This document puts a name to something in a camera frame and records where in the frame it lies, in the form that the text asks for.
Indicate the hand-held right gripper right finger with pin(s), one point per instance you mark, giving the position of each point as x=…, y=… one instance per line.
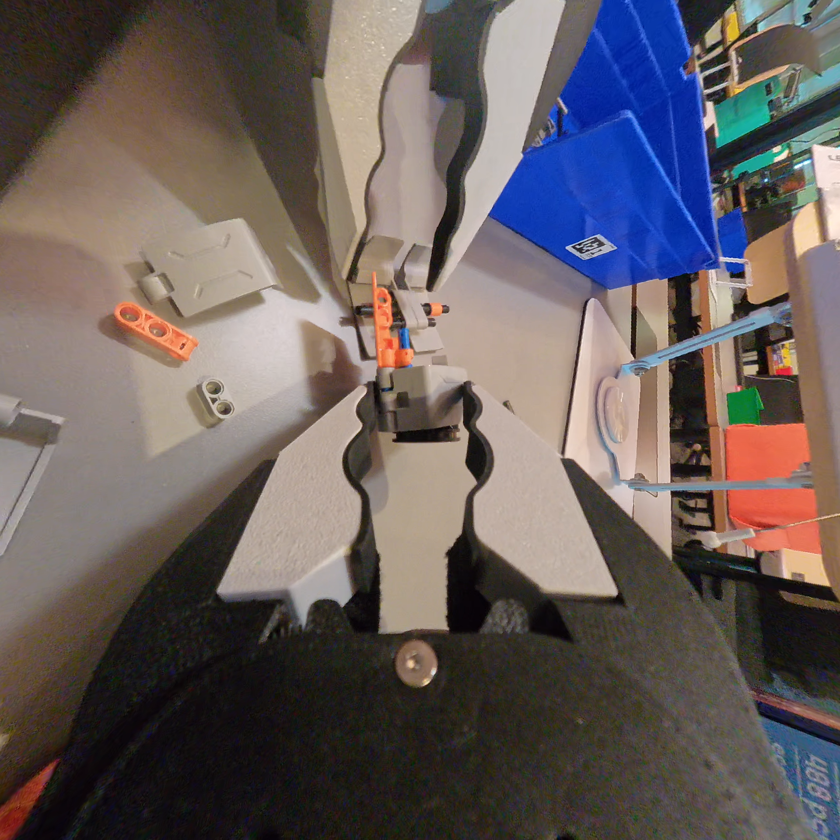
x=538, y=525

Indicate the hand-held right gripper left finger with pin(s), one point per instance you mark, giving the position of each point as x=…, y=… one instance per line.
x=295, y=525

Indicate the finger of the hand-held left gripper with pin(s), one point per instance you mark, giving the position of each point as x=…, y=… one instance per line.
x=361, y=131
x=525, y=65

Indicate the grey motor assembly orange panel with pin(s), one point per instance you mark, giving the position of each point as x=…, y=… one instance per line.
x=420, y=400

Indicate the plain blue storage bin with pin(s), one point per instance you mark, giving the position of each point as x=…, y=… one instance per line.
x=630, y=46

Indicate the clear document stand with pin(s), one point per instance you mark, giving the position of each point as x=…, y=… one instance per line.
x=617, y=413

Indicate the blue storage bin with tag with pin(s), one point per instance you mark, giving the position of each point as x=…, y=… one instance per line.
x=590, y=197

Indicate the grey two-hole connector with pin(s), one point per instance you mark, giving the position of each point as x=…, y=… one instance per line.
x=216, y=398

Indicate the white rounded base board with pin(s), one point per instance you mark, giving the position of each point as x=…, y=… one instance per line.
x=590, y=367

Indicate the grey ribbed hinged panel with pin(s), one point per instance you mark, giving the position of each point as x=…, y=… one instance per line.
x=210, y=269

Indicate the orange three-hole beam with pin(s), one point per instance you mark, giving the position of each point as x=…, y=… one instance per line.
x=182, y=346

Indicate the orange red fabric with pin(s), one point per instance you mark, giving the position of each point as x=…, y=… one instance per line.
x=768, y=472

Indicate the green box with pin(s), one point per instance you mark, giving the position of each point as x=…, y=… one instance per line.
x=745, y=407

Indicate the light grey flat clip panel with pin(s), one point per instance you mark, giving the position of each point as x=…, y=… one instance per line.
x=19, y=472

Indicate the dark perforated panel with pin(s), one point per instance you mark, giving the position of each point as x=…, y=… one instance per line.
x=39, y=52

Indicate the blue toy kit box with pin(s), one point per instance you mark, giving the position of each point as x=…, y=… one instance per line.
x=807, y=774

